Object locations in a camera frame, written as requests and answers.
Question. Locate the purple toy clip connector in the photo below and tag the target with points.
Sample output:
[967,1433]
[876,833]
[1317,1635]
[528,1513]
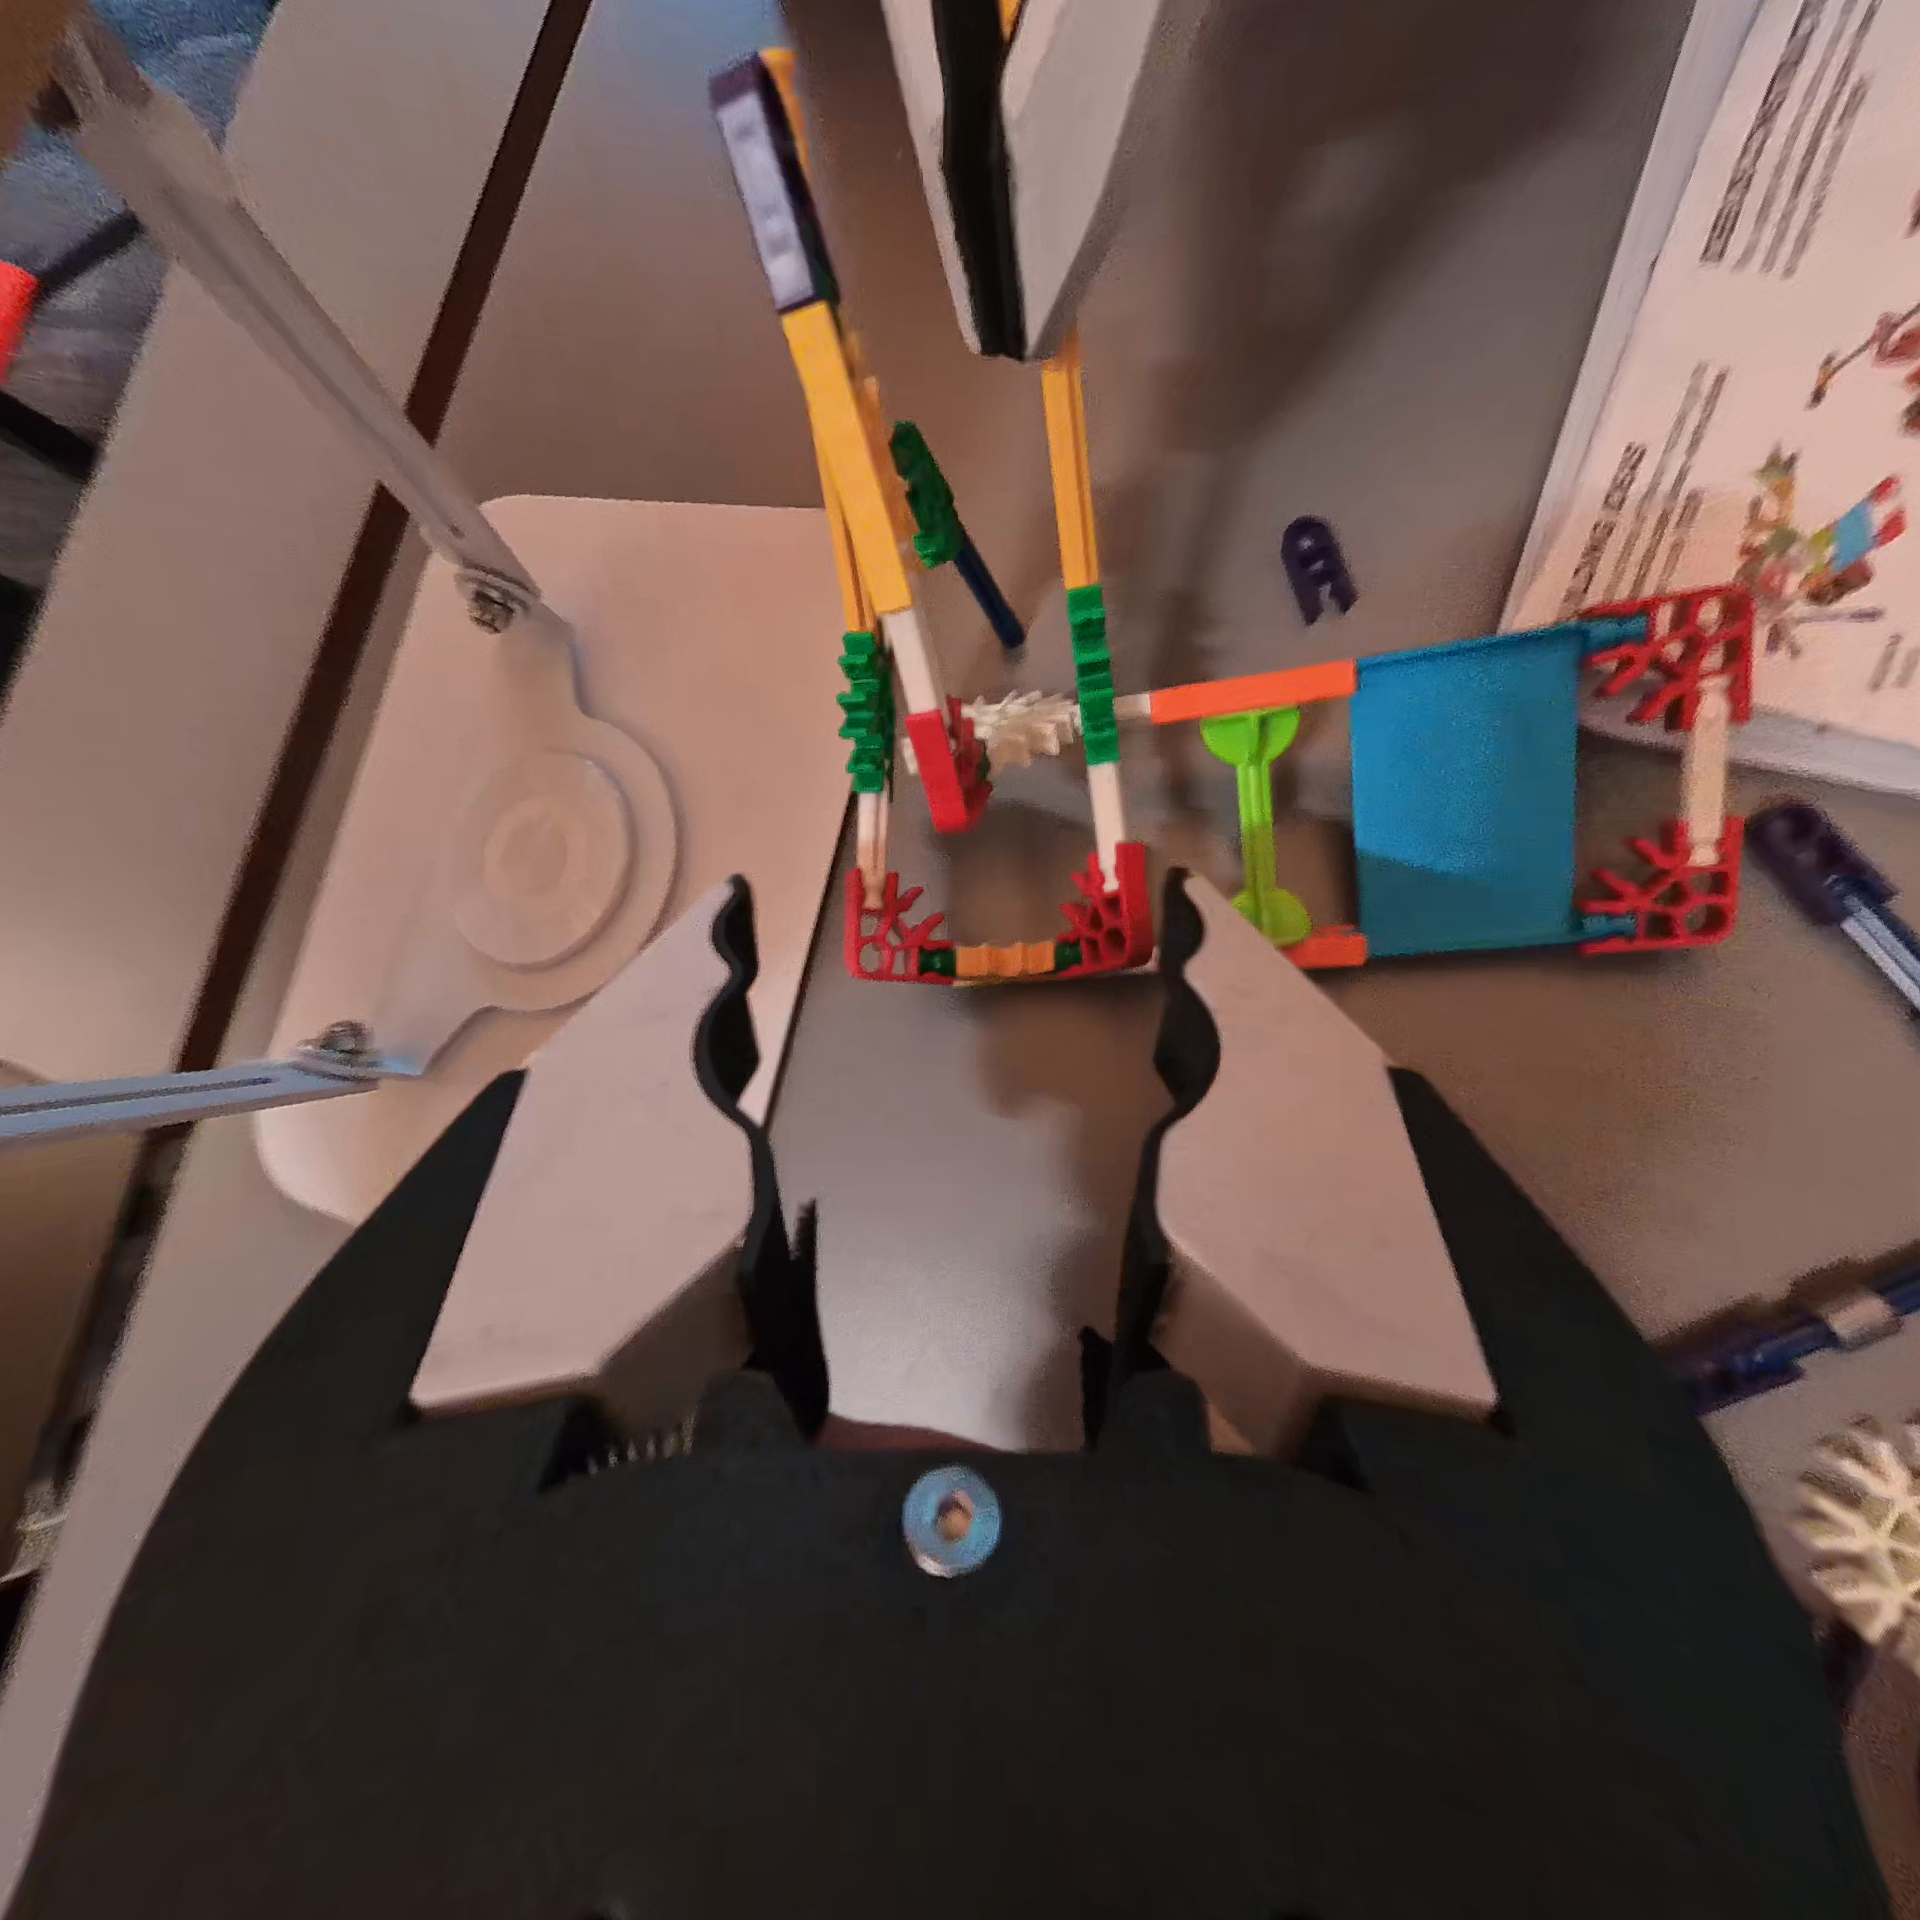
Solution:
[1317,570]

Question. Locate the blue rod cross assembly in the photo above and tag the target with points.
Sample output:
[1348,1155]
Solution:
[1823,862]

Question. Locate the cream snowflake toy connector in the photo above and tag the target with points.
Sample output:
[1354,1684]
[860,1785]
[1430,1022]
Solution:
[1868,1529]

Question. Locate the orange plastic object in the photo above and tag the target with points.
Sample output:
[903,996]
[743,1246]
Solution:
[12,315]

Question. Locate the white book stand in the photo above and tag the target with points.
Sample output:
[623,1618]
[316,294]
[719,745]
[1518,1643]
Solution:
[676,629]

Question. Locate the dark blue short toy rod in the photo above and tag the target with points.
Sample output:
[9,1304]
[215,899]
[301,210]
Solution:
[993,593]

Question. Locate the colourful construction toy model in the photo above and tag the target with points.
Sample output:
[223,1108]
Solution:
[1463,780]

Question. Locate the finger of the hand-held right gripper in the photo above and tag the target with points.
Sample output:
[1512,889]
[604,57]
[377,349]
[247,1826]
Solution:
[1109,118]
[916,90]

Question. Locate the white toy booklet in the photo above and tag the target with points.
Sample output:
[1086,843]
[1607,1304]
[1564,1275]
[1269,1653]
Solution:
[1816,750]

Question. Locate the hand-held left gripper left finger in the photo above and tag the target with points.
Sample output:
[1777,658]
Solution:
[599,1201]

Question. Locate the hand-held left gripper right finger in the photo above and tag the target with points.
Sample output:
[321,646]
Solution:
[1305,1201]

